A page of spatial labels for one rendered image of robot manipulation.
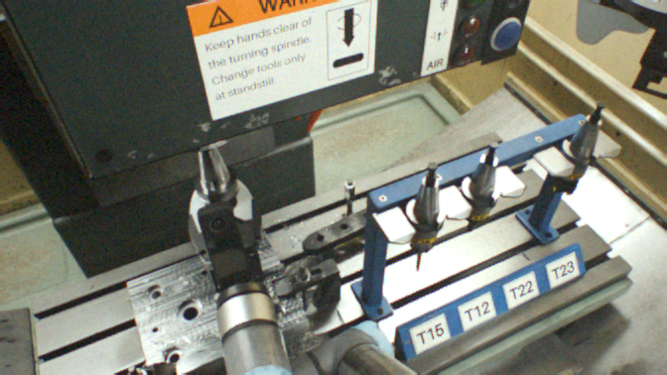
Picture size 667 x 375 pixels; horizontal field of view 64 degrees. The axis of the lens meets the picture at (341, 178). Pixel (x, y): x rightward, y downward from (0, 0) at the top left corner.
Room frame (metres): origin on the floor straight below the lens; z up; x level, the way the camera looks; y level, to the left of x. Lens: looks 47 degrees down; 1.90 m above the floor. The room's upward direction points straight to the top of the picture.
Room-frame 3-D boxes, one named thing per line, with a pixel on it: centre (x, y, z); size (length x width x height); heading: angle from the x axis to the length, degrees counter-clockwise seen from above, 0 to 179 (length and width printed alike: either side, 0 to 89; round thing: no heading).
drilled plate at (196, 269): (0.52, 0.24, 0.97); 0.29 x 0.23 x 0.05; 116
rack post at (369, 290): (0.58, -0.06, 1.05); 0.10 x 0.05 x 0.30; 26
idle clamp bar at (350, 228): (0.74, -0.03, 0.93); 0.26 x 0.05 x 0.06; 121
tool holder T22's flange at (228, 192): (0.54, 0.19, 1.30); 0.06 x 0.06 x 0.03
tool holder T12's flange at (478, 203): (0.60, -0.24, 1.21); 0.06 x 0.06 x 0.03
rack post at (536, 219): (0.77, -0.46, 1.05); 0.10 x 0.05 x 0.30; 26
